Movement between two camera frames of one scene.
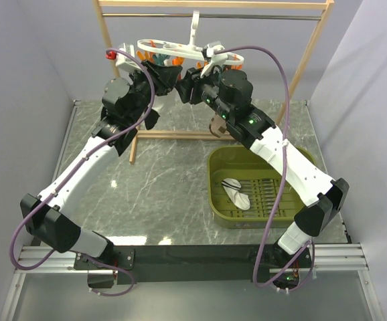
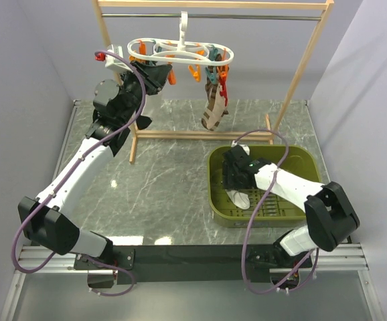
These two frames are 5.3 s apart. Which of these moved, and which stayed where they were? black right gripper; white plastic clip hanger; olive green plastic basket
Moved: white plastic clip hanger; black right gripper
Stayed: olive green plastic basket
